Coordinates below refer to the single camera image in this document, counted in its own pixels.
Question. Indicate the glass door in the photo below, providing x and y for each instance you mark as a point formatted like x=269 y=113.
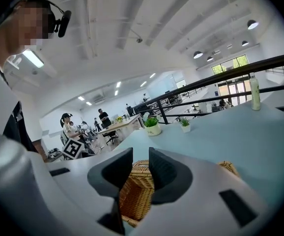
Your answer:
x=234 y=91

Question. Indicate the large white flower pot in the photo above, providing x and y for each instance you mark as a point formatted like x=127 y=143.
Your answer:
x=153 y=129

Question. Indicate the long ceiling light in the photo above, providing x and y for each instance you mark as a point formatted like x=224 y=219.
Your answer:
x=33 y=58

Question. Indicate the ceiling light panels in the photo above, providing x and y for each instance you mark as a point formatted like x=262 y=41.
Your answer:
x=118 y=84

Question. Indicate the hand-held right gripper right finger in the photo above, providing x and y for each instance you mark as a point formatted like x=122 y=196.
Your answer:
x=166 y=176

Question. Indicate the pale green bottle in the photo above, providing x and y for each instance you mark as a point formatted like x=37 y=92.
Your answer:
x=255 y=92

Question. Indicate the person's head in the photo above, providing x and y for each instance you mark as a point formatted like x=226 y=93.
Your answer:
x=11 y=40

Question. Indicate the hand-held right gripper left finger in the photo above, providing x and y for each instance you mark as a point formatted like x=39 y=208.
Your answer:
x=112 y=173

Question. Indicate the small white potted plant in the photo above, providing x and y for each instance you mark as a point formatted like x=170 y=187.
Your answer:
x=185 y=126

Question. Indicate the black head-worn camera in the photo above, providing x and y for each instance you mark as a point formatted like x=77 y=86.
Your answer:
x=64 y=23

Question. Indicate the black office chair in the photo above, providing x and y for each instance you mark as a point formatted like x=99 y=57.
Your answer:
x=112 y=136

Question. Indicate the wicker tissue box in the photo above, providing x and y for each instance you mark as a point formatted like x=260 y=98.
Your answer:
x=137 y=193

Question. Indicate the yellow flower pot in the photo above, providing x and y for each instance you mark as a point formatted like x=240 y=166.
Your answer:
x=119 y=119

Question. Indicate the long wooden table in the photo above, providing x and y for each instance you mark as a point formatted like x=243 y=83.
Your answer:
x=122 y=125

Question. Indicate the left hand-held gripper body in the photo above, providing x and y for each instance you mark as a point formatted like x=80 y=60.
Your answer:
x=73 y=148

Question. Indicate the black pendant lamp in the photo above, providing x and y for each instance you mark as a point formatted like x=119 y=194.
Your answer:
x=198 y=54
x=245 y=43
x=210 y=58
x=252 y=24

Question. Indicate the light blue table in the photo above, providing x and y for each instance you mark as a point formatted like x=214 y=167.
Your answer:
x=230 y=74

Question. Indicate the ceiling security camera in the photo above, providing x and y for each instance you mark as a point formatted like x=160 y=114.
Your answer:
x=139 y=40

